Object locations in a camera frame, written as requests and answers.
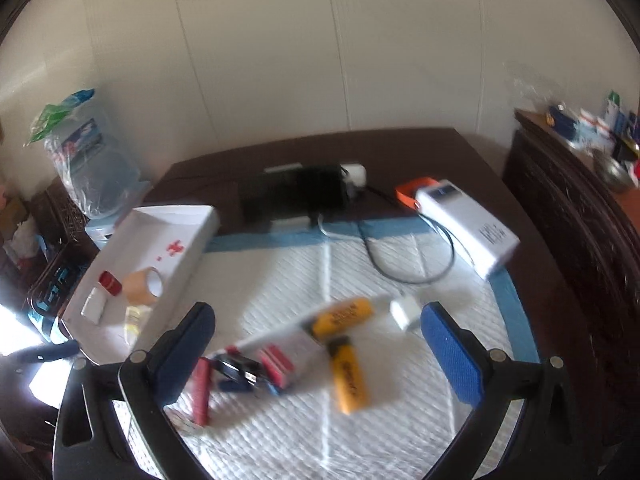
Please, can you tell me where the black clip object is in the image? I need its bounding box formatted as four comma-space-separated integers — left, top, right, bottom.
213, 353, 262, 393

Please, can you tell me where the black phone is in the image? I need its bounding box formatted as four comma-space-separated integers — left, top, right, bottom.
238, 165, 349, 222

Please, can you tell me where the metal bowl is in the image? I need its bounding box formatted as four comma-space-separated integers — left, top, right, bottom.
592, 150, 634, 194

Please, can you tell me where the white power bank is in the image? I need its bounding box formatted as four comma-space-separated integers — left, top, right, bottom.
414, 180, 520, 280

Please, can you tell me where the red rectangular lighter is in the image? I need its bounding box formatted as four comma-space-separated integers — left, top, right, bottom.
192, 356, 210, 427

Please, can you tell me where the white adapter at phone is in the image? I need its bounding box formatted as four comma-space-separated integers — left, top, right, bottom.
341, 162, 367, 190

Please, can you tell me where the black cable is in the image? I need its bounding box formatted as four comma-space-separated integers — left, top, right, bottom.
316, 186, 458, 285

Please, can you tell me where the wooden chair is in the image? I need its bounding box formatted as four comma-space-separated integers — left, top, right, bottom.
1, 179, 98, 339

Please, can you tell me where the water dispenser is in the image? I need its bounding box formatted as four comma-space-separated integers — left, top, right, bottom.
85, 181, 152, 250

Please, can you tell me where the white marker blue cap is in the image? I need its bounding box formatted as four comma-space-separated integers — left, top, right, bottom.
213, 295, 390, 392

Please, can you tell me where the brown tape roll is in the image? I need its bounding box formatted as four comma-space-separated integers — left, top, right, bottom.
122, 266, 164, 307

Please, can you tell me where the white charger plug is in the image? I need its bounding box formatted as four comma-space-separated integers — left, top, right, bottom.
390, 296, 423, 332

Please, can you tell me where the dark wooden sideboard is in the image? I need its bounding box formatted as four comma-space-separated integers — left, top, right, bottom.
502, 110, 639, 412

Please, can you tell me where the white plastic bottle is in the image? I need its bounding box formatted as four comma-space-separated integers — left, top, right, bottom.
80, 287, 107, 325

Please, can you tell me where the pink small box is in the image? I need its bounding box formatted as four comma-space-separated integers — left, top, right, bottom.
258, 344, 295, 390

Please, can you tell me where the small oil bottle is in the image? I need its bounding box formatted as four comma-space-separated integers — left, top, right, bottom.
124, 306, 152, 348

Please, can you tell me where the white quilted table mat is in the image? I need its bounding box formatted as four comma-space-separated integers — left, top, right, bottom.
112, 216, 544, 480

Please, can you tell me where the white cardboard box tray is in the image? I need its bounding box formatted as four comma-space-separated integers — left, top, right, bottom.
61, 205, 219, 364

